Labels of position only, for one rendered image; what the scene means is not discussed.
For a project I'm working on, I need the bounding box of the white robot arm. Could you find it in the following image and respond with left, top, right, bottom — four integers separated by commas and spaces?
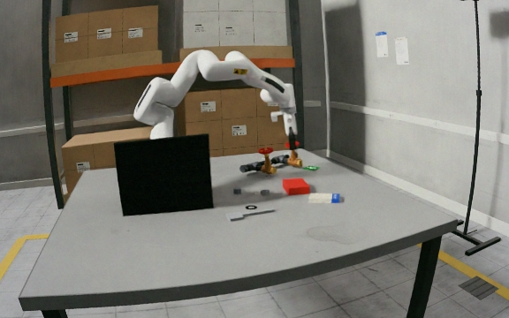
134, 50, 296, 139

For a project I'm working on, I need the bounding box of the red rectangular block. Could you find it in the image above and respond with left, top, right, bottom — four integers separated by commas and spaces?
283, 178, 309, 196

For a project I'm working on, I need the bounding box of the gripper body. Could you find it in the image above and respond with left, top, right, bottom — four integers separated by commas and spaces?
284, 112, 297, 136

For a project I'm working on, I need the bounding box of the green square tag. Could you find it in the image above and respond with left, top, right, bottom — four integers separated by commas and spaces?
303, 165, 320, 171

